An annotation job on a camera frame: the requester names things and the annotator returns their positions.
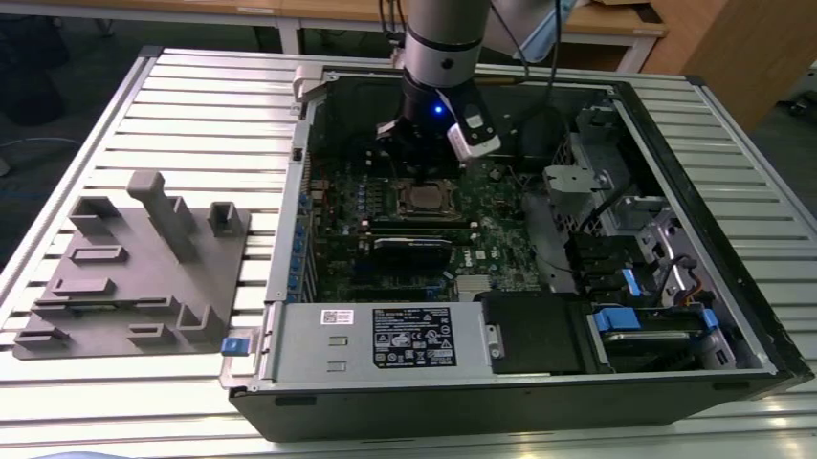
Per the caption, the black RAM slot bank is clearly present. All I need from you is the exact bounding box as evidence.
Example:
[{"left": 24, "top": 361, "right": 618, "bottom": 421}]
[{"left": 367, "top": 215, "right": 478, "bottom": 234}]

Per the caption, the grey parts rack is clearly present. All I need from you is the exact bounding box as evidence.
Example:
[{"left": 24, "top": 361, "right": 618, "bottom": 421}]
[{"left": 12, "top": 171, "right": 254, "bottom": 360}]

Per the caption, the silver metal disk bay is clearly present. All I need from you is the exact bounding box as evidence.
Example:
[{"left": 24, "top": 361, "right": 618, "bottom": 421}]
[{"left": 541, "top": 107, "right": 672, "bottom": 230}]

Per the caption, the blue disk carrier handle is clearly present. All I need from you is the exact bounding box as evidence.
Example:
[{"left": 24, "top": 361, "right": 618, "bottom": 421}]
[{"left": 618, "top": 267, "right": 644, "bottom": 297}]

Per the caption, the wooden desk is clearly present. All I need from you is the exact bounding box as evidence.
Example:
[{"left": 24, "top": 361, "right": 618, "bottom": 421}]
[{"left": 0, "top": 0, "right": 669, "bottom": 73}]

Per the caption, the black PC case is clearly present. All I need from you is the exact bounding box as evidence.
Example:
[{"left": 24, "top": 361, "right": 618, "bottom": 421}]
[{"left": 219, "top": 64, "right": 816, "bottom": 444}]

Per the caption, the wooden cabinet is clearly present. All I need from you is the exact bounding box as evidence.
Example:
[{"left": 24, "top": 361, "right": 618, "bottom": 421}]
[{"left": 641, "top": 0, "right": 817, "bottom": 130}]

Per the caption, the silver power supply unit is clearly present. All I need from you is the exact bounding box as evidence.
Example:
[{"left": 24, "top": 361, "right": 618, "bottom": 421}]
[{"left": 258, "top": 300, "right": 499, "bottom": 383}]

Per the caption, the hard disk in blue carrier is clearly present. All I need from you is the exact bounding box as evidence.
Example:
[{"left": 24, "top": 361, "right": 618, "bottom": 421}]
[{"left": 590, "top": 305, "right": 716, "bottom": 372}]

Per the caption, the black graphics card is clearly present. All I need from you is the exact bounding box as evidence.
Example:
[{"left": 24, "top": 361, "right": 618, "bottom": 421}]
[{"left": 373, "top": 234, "right": 454, "bottom": 281}]

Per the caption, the green motherboard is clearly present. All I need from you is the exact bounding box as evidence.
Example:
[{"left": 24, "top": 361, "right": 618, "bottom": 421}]
[{"left": 306, "top": 157, "right": 576, "bottom": 305}]

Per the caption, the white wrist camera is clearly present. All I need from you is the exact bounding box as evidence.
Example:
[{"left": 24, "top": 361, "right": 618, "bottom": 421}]
[{"left": 446, "top": 93, "right": 503, "bottom": 162}]

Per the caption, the metal socket cover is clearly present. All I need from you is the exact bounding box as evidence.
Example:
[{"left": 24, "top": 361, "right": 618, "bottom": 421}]
[{"left": 394, "top": 180, "right": 465, "bottom": 221}]

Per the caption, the grey case latch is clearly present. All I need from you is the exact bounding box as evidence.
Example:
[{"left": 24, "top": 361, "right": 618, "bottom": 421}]
[{"left": 291, "top": 64, "right": 329, "bottom": 104}]

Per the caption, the black plastic shroud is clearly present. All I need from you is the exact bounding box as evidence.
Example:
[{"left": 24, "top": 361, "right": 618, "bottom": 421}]
[{"left": 478, "top": 291, "right": 589, "bottom": 377}]

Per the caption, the black cable in case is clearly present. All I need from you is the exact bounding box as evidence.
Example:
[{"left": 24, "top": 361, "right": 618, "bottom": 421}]
[{"left": 577, "top": 171, "right": 640, "bottom": 235}]

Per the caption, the orange yellow wire bundle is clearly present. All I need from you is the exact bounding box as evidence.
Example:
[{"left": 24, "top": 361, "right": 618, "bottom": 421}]
[{"left": 676, "top": 280, "right": 712, "bottom": 307}]

